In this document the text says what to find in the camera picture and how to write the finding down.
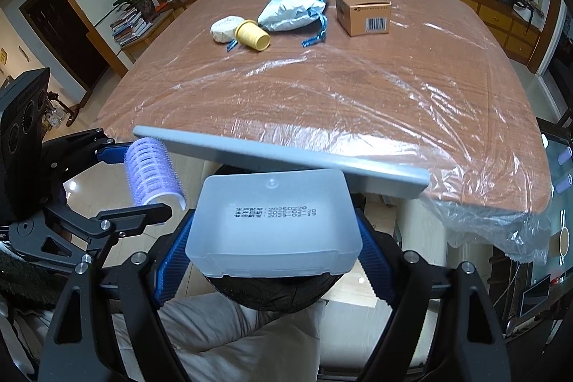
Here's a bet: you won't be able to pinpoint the white bag with black strap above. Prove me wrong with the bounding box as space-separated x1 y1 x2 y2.
512 0 544 18

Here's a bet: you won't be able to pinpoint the wooden side table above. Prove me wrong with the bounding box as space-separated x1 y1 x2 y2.
121 6 180 63

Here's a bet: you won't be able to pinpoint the person's leg grey trousers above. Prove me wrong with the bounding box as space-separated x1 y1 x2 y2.
107 292 327 382

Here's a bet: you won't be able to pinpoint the brown cardboard box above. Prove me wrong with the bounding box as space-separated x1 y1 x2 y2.
335 0 392 37

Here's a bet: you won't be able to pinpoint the clear plastic table cover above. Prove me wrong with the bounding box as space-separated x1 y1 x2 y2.
96 0 553 264

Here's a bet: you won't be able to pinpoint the stack of books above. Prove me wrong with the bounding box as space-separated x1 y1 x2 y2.
110 8 155 47

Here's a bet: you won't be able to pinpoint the blue plastic bag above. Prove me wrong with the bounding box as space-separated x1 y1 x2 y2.
257 0 333 48

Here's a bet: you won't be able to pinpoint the white paper wad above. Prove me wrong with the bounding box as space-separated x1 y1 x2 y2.
210 14 246 45

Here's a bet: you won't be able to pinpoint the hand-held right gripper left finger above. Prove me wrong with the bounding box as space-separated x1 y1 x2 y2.
38 209 198 382

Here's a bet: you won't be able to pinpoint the yellow ribbed cup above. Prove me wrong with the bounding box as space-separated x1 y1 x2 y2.
234 19 270 52

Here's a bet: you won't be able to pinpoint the grey table inlay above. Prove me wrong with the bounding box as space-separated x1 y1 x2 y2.
133 125 430 199

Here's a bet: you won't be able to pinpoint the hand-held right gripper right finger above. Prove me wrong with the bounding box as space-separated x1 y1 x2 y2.
356 207 506 382

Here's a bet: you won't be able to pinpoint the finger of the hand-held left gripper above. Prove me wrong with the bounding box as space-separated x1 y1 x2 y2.
42 130 135 187
9 203 173 273

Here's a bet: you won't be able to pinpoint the glass side table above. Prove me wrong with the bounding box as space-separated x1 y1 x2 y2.
492 118 573 320

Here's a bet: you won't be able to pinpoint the cream cup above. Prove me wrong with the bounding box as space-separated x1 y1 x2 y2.
548 227 571 257

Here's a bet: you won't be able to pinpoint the translucent white plastic box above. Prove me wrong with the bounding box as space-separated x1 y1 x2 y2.
184 168 363 279

